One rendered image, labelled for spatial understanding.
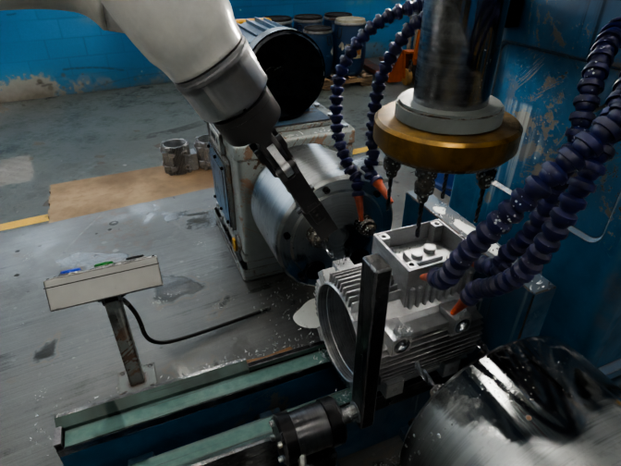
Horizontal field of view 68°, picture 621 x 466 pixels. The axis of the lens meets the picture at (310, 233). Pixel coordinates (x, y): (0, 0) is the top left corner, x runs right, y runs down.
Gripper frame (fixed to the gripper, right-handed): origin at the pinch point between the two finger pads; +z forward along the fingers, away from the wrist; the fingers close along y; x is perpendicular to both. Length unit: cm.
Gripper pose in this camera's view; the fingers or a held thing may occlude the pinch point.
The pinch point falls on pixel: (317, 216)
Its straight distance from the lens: 64.8
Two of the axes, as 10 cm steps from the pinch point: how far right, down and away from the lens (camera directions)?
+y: -3.7, -5.1, 7.8
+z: 4.6, 6.3, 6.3
